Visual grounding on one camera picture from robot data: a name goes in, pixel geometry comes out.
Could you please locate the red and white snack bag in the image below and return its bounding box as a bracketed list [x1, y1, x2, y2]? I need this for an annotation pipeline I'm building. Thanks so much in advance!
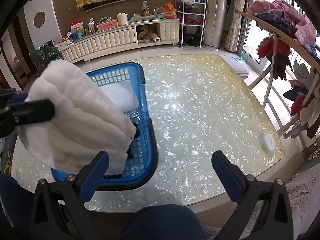
[70, 21, 84, 39]

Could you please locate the person's leg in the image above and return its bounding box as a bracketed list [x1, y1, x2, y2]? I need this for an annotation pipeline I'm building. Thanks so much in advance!
[0, 174, 38, 240]
[120, 204, 204, 240]

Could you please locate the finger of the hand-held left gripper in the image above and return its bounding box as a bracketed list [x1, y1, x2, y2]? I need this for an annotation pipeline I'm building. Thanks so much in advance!
[0, 89, 28, 105]
[0, 99, 56, 138]

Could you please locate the teal flat mop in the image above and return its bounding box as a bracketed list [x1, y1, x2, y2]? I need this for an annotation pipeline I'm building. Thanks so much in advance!
[236, 2, 248, 63]

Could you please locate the orange bag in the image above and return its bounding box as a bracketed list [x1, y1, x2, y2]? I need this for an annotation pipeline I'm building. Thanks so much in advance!
[164, 2, 177, 19]

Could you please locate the person's left leg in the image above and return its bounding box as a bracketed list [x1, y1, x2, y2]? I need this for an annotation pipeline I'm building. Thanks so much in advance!
[0, 174, 38, 240]

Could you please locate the cream tufted television cabinet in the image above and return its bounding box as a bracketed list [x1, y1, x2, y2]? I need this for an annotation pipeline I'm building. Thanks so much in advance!
[60, 18, 180, 63]

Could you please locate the dark wooden doorway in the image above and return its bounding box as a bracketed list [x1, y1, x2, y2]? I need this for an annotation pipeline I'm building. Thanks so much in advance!
[0, 25, 28, 90]

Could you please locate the black plush toy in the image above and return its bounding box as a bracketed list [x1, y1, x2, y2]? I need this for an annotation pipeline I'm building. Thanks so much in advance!
[126, 121, 142, 159]

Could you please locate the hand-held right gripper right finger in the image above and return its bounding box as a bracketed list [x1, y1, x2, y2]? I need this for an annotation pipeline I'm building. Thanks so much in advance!
[211, 151, 295, 240]

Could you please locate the cream cylindrical container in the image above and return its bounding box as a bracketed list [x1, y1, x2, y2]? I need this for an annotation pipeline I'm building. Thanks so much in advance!
[117, 12, 128, 26]

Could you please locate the white quilted cloth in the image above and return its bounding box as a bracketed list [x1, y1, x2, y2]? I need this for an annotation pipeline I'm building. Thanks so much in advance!
[17, 60, 137, 177]

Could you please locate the standing air conditioner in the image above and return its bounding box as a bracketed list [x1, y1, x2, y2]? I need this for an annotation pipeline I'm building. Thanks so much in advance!
[202, 0, 232, 48]

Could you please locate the white metal rack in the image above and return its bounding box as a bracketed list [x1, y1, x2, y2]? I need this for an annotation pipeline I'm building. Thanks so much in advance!
[174, 0, 207, 48]

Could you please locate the person's right leg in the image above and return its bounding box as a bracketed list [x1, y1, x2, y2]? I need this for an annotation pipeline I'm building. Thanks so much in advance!
[120, 204, 204, 240]

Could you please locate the green plastic bag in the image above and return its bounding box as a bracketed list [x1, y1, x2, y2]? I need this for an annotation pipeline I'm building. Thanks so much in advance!
[30, 40, 62, 67]

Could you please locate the blue plastic basket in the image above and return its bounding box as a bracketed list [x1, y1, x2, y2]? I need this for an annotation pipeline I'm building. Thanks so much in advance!
[51, 62, 158, 192]

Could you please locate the clothes drying rack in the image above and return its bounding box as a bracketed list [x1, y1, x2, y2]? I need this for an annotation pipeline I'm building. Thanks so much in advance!
[246, 0, 320, 140]

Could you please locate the thick white towel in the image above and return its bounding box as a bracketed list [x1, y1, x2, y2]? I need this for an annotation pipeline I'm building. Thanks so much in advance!
[99, 83, 139, 114]

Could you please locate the patterned beige curtain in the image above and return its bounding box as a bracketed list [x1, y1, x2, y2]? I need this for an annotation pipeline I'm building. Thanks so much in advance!
[224, 0, 249, 53]

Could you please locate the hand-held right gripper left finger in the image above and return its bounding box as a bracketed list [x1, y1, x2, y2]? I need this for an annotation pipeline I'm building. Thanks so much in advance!
[32, 151, 110, 240]

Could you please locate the white round disc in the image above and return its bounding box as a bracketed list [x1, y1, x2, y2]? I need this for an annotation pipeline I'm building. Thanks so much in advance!
[261, 134, 277, 153]

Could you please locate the pink storage box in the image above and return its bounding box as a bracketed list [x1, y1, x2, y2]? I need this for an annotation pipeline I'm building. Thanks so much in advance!
[96, 19, 119, 32]

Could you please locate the black television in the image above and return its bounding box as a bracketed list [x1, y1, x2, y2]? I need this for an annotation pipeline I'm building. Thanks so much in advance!
[82, 0, 155, 13]

